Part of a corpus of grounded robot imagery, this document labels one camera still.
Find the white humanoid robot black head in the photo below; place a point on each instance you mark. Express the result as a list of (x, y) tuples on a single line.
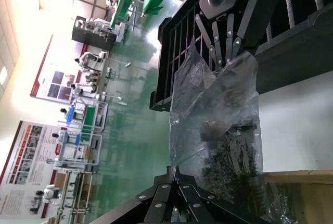
[(73, 86), (63, 110), (88, 60), (55, 135), (99, 26), (50, 194)]

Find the wall poster with photo row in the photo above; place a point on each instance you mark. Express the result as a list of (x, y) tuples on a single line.
[(28, 156)]

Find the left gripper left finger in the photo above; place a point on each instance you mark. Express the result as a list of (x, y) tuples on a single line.
[(158, 195)]

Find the black cabinet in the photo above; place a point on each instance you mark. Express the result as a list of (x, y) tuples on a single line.
[(78, 35)]

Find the metal workbench rack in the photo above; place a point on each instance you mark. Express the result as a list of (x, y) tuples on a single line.
[(78, 182), (75, 211)]

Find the white frame rack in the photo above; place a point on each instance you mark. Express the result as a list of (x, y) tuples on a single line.
[(63, 156)]

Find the black slotted plastic container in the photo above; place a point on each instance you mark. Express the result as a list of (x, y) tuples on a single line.
[(286, 65)]

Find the brown cardboard box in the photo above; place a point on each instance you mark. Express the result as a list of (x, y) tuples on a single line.
[(312, 195)]

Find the clear antistatic plastic bag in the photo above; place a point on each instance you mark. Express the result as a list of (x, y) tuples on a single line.
[(197, 99)]

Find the black graphics card silver bracket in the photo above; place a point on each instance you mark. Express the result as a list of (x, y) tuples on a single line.
[(234, 161)]

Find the wall poster with dark photos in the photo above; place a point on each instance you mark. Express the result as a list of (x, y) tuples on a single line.
[(52, 88)]

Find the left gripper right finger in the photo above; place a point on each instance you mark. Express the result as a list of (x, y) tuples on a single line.
[(197, 198)]

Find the white rack with green panel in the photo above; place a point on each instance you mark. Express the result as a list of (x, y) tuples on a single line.
[(88, 117)]

